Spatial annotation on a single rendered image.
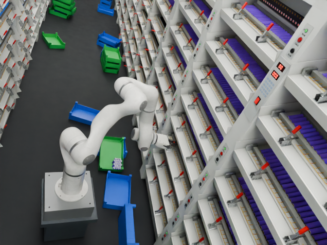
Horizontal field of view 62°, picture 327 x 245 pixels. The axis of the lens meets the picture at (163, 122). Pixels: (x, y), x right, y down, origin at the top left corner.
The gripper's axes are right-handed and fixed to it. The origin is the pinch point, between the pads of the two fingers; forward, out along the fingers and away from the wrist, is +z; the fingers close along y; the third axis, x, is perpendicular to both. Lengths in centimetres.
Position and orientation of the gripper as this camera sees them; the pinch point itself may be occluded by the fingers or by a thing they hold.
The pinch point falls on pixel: (173, 143)
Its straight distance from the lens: 192.5
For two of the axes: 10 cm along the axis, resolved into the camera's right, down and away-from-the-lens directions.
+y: 1.9, 6.6, -7.3
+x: 4.7, -7.1, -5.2
